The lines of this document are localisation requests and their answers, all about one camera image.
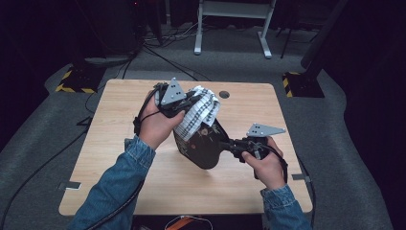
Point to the white black-patterned cloth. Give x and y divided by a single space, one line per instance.
199 111

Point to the slanted black pole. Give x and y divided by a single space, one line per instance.
322 35

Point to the person's right hand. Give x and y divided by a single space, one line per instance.
271 169

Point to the grey flat floor base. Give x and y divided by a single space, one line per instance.
107 60

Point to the black floral lacquer plate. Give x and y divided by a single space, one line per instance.
204 150

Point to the black tripod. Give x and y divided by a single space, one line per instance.
288 35

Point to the black yellow-striped stand base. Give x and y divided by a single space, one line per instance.
79 80
303 84

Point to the white metal stand frame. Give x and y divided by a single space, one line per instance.
234 9

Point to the person's left hand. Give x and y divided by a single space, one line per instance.
156 124

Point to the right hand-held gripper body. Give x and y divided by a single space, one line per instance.
257 143

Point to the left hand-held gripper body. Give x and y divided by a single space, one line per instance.
172 96

